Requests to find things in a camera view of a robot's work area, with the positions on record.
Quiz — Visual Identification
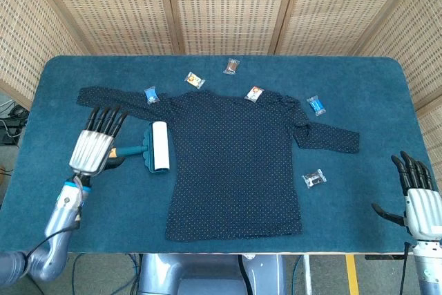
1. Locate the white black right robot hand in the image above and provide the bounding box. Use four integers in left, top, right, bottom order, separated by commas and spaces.
371, 151, 442, 241

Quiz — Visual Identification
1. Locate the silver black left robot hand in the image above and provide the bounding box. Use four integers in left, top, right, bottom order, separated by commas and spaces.
68, 105, 129, 175

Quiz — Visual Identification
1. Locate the lint roller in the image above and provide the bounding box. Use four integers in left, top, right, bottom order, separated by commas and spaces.
109, 120, 171, 174

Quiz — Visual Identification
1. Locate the dark blue polka dot shirt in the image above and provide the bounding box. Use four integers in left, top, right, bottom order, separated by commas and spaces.
76, 86, 361, 242

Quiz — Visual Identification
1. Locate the teal table cover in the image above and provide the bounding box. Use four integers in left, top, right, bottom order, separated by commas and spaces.
0, 55, 429, 254

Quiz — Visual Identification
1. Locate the small blue snack packet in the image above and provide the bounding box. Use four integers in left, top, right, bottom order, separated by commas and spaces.
143, 86, 160, 105

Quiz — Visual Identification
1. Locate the yellow floor tape strip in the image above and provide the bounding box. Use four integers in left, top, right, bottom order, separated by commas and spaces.
345, 254, 360, 295

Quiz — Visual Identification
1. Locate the dark brown clear snack packet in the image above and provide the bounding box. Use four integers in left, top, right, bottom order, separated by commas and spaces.
302, 169, 327, 189

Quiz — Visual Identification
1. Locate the yellow orange snack packet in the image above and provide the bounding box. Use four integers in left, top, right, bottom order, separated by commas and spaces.
184, 71, 206, 88

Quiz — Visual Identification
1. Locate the white table leg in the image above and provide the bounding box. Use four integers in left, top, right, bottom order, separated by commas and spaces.
302, 254, 314, 295

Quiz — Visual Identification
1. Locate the woven bamboo screen panel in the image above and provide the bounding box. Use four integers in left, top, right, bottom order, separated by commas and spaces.
0, 0, 91, 111
29, 0, 184, 56
269, 0, 424, 56
155, 0, 301, 56
354, 0, 442, 180

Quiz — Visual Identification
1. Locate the long blue snack packet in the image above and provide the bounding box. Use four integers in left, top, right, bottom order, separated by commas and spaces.
306, 95, 327, 117

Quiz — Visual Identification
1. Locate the grey robot torso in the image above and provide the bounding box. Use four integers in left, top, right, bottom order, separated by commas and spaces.
137, 253, 287, 295

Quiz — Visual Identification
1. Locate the white orange snack packet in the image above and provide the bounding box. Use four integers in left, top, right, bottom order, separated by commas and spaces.
244, 86, 265, 102

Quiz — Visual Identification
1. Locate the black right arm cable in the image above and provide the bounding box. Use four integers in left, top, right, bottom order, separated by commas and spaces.
398, 242, 412, 295

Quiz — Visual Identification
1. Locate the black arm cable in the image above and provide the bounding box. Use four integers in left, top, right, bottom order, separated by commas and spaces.
398, 242, 412, 295
19, 203, 84, 277

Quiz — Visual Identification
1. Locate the black table edge bracket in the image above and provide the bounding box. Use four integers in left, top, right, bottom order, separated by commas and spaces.
365, 254, 407, 262

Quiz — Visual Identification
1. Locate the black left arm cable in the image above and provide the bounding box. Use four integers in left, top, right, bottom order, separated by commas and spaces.
19, 203, 84, 277

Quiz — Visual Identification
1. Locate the black equipment with cables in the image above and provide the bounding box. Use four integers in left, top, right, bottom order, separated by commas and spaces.
0, 99, 30, 146

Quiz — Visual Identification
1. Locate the blue floor cable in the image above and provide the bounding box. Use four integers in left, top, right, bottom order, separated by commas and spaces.
291, 255, 302, 295
126, 253, 141, 277
70, 253, 86, 295

